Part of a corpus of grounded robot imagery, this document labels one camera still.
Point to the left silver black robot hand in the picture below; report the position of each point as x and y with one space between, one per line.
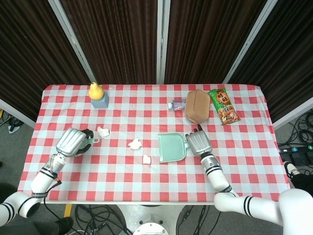
69 142

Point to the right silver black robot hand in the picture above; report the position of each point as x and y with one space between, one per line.
200 144

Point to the clear plastic water bottle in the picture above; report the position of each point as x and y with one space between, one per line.
178 104

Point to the mint green dustpan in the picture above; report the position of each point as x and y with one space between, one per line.
172 148

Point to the grey square block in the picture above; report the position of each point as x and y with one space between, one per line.
100 103

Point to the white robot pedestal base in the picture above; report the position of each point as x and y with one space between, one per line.
151 227

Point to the mint green hand broom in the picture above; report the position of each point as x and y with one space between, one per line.
94 141

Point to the white paper ball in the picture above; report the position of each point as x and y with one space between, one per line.
146 159
102 132
134 144

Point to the black trouser leg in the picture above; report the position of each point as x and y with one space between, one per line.
304 182

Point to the grey metal partition rail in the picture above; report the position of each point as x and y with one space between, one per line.
17 113
293 113

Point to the black shoe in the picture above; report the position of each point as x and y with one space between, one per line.
64 225

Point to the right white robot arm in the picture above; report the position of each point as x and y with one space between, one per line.
220 181

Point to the dark brown curtain panel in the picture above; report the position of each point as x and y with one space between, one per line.
207 41
115 41
29 49
288 54

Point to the yellow pear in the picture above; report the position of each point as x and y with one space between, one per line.
96 92

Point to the white black sneaker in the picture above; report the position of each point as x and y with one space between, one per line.
291 170

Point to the red white checked tablecloth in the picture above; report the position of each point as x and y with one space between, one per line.
137 181

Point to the brown leather tissue box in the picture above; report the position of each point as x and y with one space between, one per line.
197 107

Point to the grey metal partition post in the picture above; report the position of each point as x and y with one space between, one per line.
163 41
252 39
71 39

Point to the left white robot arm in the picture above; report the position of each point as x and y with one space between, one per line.
41 181

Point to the green snack bag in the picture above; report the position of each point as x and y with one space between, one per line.
225 106

